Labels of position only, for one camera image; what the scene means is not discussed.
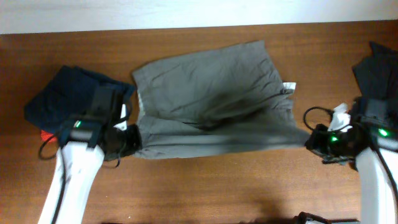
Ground folded navy blue garment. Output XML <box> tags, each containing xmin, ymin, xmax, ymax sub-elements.
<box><xmin>24</xmin><ymin>65</ymin><xmax>136</xmax><ymax>133</ymax></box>

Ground folded red garment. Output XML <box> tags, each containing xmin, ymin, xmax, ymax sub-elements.
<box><xmin>40</xmin><ymin>130</ymin><xmax>57</xmax><ymax>142</ymax></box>

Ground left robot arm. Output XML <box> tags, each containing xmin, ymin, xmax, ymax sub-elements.
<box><xmin>39</xmin><ymin>87</ymin><xmax>142</xmax><ymax>223</ymax></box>

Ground dark teal garment pile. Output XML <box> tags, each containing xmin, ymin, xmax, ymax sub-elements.
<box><xmin>353</xmin><ymin>42</ymin><xmax>397</xmax><ymax>110</ymax></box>

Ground grey shorts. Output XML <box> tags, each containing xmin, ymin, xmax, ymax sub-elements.
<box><xmin>132</xmin><ymin>40</ymin><xmax>309</xmax><ymax>159</ymax></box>

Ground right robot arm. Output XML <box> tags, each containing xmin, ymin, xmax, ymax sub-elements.
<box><xmin>305</xmin><ymin>97</ymin><xmax>397</xmax><ymax>223</ymax></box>

